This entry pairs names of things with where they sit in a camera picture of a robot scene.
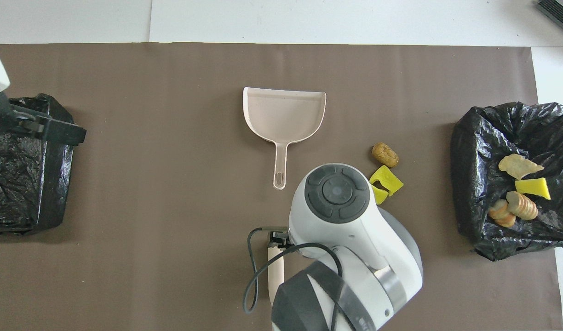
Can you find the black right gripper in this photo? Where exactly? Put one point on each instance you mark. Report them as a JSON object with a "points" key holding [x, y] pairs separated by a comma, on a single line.
{"points": [[279, 238]]}

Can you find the beige hand brush black bristles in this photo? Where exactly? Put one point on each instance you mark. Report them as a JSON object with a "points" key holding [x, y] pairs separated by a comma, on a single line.
{"points": [[276, 276]]}

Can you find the yellow sponge piece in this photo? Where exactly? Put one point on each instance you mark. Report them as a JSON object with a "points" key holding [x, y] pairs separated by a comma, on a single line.
{"points": [[387, 178], [379, 195], [533, 188]]}

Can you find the pink plastic dustpan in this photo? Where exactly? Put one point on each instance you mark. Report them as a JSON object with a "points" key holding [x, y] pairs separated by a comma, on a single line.
{"points": [[286, 115]]}

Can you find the brown oval bread lump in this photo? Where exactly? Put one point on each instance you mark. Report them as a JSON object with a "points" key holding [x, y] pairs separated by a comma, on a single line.
{"points": [[385, 155]]}

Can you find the beige trash lump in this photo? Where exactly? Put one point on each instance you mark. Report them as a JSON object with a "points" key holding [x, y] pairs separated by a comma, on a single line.
{"points": [[523, 206], [502, 214], [518, 166]]}

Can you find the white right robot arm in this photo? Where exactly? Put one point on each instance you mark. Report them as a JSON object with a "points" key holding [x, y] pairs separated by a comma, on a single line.
{"points": [[350, 239]]}

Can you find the black bag lined bin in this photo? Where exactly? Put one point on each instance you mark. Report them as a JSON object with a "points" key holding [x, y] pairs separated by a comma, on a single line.
{"points": [[19, 184], [484, 184]]}

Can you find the brown paper table mat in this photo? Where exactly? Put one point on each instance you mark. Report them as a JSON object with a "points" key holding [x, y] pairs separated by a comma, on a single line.
{"points": [[171, 184]]}

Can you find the black ribbed panel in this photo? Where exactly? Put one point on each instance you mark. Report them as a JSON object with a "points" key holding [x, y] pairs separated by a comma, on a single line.
{"points": [[560, 14]]}

